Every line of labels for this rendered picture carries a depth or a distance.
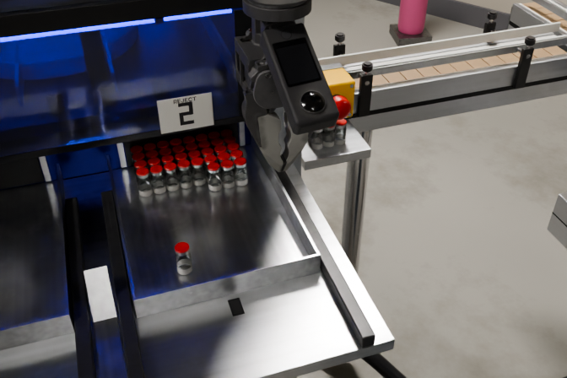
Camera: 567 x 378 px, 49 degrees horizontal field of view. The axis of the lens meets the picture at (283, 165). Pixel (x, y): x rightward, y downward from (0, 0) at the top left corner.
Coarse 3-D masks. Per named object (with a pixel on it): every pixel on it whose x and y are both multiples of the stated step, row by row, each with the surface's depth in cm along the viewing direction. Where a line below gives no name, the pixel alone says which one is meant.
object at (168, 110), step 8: (184, 96) 96; (192, 96) 97; (200, 96) 97; (208, 96) 98; (160, 104) 96; (168, 104) 96; (176, 104) 96; (192, 104) 97; (200, 104) 98; (208, 104) 98; (160, 112) 96; (168, 112) 97; (176, 112) 97; (200, 112) 99; (208, 112) 99; (160, 120) 97; (168, 120) 98; (176, 120) 98; (184, 120) 99; (200, 120) 99; (208, 120) 100; (160, 128) 98; (168, 128) 98; (176, 128) 99; (184, 128) 99
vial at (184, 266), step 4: (176, 252) 87; (188, 252) 87; (176, 256) 87; (180, 256) 87; (184, 256) 87; (188, 256) 88; (176, 260) 88; (180, 260) 87; (184, 260) 87; (188, 260) 88; (176, 264) 88; (180, 264) 88; (184, 264) 88; (188, 264) 88; (180, 268) 88; (184, 268) 88; (188, 268) 89; (180, 272) 89; (184, 272) 89; (188, 272) 89
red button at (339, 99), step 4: (336, 96) 103; (340, 96) 103; (344, 96) 104; (336, 100) 102; (340, 100) 102; (344, 100) 103; (336, 104) 102; (340, 104) 102; (344, 104) 103; (348, 104) 103; (340, 108) 103; (344, 108) 103; (348, 108) 103; (340, 112) 103; (344, 112) 103; (348, 112) 104; (340, 116) 104; (344, 116) 104
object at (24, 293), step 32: (0, 192) 104; (32, 192) 104; (0, 224) 98; (32, 224) 98; (64, 224) 95; (0, 256) 92; (32, 256) 92; (64, 256) 87; (0, 288) 87; (32, 288) 87; (64, 288) 83; (0, 320) 83; (32, 320) 83; (64, 320) 79
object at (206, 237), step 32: (256, 160) 111; (128, 192) 104; (192, 192) 104; (224, 192) 104; (256, 192) 104; (128, 224) 98; (160, 224) 98; (192, 224) 98; (224, 224) 98; (256, 224) 98; (288, 224) 98; (128, 256) 92; (160, 256) 92; (192, 256) 92; (224, 256) 92; (256, 256) 92; (288, 256) 92; (320, 256) 88; (160, 288) 87; (192, 288) 83; (224, 288) 85; (256, 288) 87
